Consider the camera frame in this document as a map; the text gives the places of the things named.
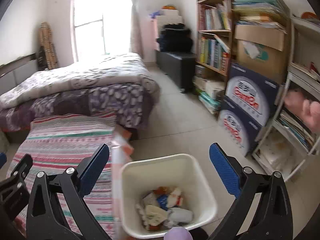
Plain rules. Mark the pale blue crumpled tissue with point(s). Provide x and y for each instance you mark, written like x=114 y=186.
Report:
x=179 y=215

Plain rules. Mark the purple patterned bed sheet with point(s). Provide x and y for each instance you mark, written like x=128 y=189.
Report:
x=131 y=103

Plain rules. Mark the wooden bookshelf with books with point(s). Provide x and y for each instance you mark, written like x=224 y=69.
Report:
x=213 y=51

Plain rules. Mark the blue ganten box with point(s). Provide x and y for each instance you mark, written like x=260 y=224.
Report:
x=242 y=128
x=253 y=92

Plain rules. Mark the brown cardboard box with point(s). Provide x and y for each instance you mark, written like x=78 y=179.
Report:
x=263 y=50

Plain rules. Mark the upper blue Ganten box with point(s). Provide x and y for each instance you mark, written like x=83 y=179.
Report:
x=253 y=92

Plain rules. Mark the striped patterned table cloth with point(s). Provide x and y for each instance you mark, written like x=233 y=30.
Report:
x=58 y=142

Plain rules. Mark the white wire rack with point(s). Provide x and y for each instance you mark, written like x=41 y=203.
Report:
x=292 y=137

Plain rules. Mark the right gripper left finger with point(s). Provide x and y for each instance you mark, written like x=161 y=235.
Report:
x=45 y=218

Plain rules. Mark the right hand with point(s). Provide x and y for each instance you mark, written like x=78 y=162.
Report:
x=308 y=111

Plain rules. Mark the bright window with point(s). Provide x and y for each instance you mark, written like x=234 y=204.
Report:
x=100 y=28

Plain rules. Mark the black storage bench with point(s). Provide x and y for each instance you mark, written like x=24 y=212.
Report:
x=180 y=67

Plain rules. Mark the blue tissue pack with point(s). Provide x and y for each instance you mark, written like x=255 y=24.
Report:
x=162 y=200

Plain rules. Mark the white grey quilt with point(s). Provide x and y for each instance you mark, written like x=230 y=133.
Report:
x=118 y=69

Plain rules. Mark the lower blue Ganten box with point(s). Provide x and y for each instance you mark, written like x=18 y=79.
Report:
x=242 y=128

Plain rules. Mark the dark folded clothes pile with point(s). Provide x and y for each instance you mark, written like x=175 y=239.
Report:
x=175 y=38

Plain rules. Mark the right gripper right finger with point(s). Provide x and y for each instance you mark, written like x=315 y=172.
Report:
x=261 y=209

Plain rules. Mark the grey bed headboard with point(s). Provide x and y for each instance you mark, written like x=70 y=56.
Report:
x=15 y=72

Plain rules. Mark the white plastic trash bin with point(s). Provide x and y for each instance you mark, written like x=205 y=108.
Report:
x=181 y=177

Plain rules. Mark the pink knitted rope toy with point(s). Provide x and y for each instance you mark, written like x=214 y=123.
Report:
x=178 y=233

